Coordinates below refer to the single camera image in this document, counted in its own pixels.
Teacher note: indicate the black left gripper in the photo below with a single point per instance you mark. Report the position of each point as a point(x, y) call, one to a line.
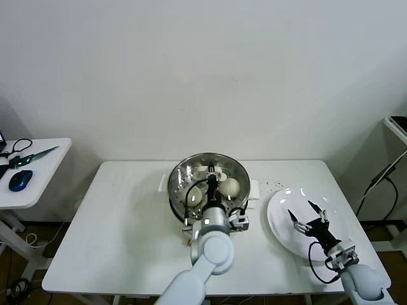
point(212, 193)

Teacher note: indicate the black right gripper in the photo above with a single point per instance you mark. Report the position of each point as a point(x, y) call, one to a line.
point(321, 232)

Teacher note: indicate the white steamed baozi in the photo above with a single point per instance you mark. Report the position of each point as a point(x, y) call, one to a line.
point(230, 187)
point(194, 197)
point(200, 173)

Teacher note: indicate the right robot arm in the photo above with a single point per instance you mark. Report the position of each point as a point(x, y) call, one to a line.
point(362, 279)

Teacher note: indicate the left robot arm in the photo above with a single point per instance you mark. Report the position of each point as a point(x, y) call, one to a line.
point(211, 257)

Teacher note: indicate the stainless steel steamer basket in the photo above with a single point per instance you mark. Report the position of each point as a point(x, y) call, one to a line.
point(256, 190)

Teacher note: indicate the large white plate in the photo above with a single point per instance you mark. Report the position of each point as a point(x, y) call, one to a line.
point(280, 219)

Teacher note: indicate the white shelf stand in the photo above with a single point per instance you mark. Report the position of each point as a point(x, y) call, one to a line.
point(389, 123)

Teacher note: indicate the black flat device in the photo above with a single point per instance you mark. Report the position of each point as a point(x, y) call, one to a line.
point(400, 122)

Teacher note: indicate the white side table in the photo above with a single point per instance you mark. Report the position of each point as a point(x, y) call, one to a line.
point(44, 178)

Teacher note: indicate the blue computer mouse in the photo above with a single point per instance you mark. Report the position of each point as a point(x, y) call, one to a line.
point(19, 180)

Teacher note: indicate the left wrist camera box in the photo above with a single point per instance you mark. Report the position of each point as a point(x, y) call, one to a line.
point(240, 221)

